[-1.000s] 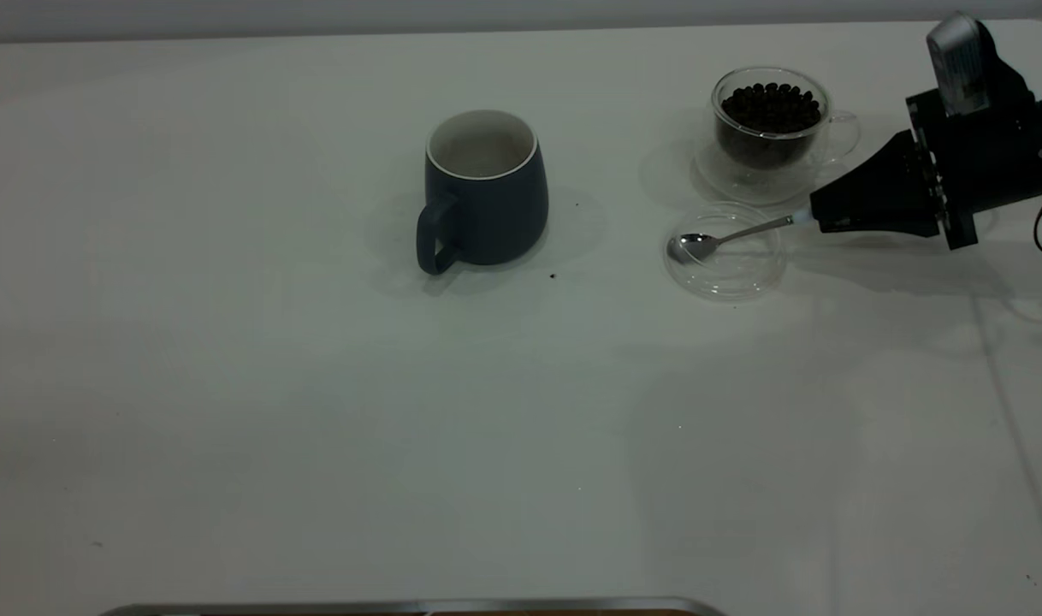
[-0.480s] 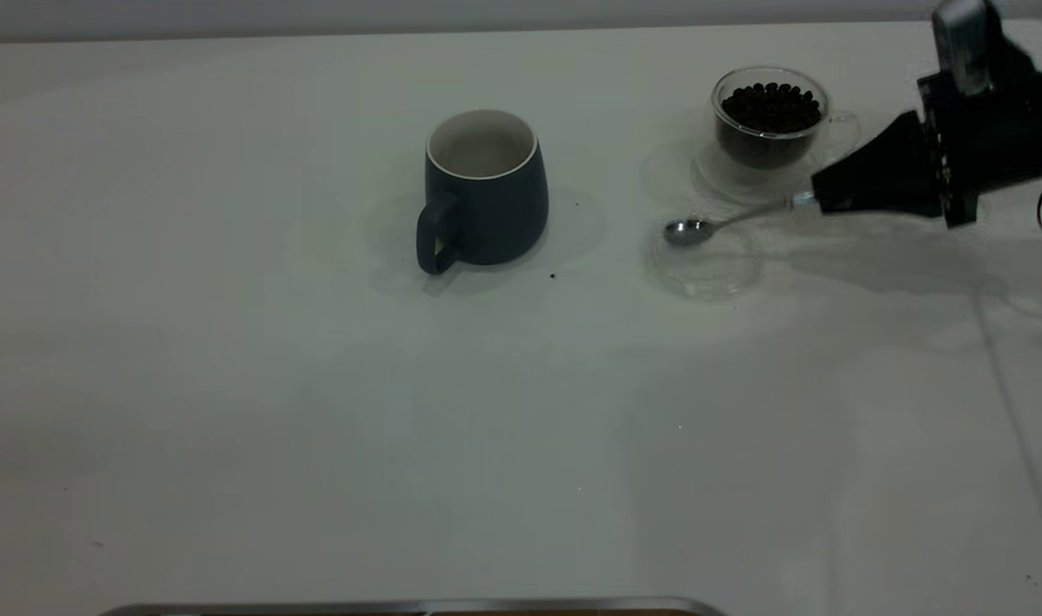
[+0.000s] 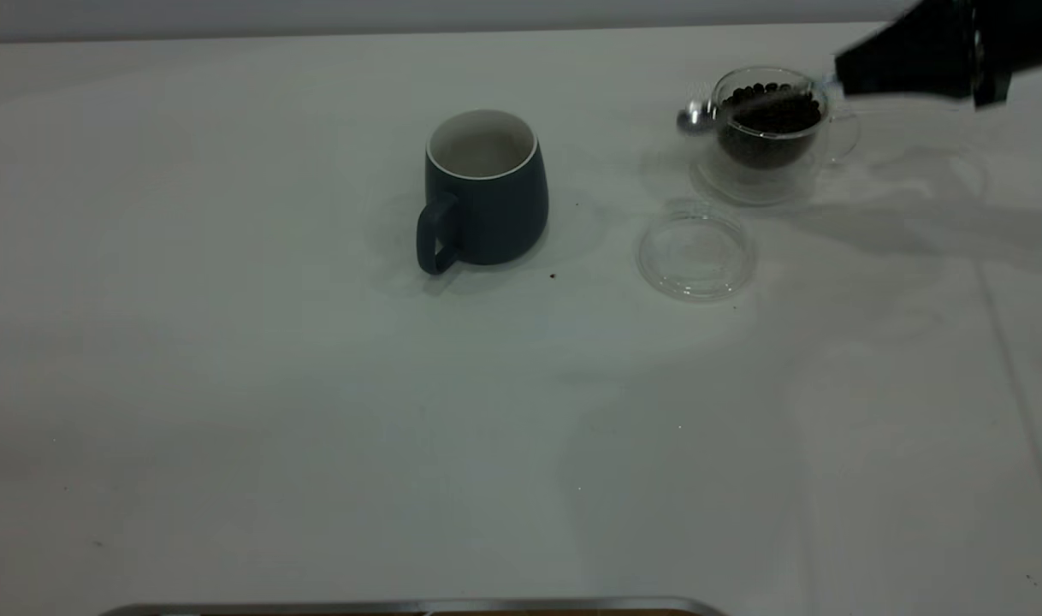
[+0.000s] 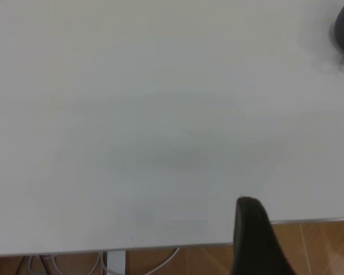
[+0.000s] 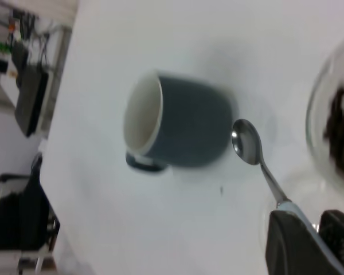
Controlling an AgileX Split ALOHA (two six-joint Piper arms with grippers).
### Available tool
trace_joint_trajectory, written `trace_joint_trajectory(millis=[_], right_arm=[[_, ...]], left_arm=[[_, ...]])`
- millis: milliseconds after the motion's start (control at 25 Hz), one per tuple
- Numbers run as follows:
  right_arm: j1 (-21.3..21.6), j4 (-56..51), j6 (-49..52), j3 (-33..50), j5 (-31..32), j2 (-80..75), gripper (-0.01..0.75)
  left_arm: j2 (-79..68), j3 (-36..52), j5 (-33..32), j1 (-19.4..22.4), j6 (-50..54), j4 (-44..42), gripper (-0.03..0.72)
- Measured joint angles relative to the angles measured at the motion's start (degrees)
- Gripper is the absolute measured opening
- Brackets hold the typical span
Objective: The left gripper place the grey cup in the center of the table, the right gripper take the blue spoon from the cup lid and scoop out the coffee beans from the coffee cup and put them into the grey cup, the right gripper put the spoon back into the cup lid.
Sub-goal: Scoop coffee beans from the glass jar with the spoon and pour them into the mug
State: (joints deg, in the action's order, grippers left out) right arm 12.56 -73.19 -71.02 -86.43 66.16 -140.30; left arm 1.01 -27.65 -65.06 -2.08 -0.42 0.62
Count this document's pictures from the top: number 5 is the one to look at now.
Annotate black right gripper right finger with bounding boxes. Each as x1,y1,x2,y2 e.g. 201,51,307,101
317,209,344,275

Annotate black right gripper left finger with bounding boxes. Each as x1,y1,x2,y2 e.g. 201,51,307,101
264,209,344,275

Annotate metal spoon light blue handle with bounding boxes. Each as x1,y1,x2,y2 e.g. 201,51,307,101
231,118,344,275

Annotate dark grey ceramic mug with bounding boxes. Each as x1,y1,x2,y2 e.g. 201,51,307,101
122,68,239,173

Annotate clear saucer under glass cup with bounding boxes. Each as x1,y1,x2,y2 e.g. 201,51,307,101
304,34,344,203

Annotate black chair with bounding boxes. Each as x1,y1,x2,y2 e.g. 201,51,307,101
0,153,61,253

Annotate black equipment box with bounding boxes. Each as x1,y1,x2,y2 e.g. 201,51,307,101
13,42,51,138

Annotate white equipment box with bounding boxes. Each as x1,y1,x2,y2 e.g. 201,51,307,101
0,57,21,99

